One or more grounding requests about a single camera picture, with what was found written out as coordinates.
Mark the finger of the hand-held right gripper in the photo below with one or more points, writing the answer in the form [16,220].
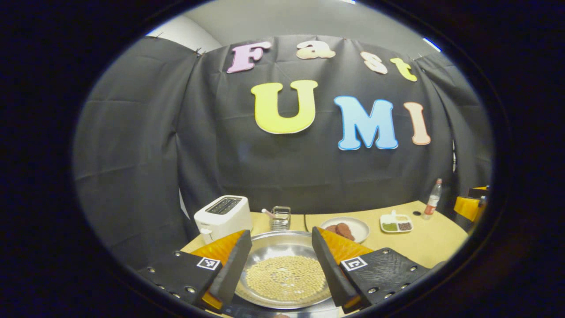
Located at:
[479,192]
[467,207]

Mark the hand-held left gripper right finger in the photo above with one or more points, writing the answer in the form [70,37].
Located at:
[329,274]

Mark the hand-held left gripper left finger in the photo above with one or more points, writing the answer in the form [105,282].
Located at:
[233,271]

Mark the black induction cooktop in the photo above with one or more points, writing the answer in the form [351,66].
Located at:
[247,312]

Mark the stainless steel pot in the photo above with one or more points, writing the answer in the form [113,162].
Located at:
[282,245]

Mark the clear plastic water bottle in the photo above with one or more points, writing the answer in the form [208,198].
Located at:
[431,203]

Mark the heap of yellow soybeans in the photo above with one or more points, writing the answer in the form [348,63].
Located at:
[284,278]

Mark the red meat slices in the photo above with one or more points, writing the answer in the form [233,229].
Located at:
[340,231]

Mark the white toaster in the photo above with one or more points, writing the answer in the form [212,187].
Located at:
[220,221]

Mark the white round plate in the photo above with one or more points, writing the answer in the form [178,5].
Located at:
[359,227]

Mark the portion of dark red beans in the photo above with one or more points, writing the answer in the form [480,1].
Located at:
[404,226]

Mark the pink stick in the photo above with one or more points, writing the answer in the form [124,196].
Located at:
[266,212]

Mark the portion of green mung beans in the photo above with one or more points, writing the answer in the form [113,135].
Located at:
[389,227]

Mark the white divided dish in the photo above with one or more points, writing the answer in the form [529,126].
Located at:
[388,218]

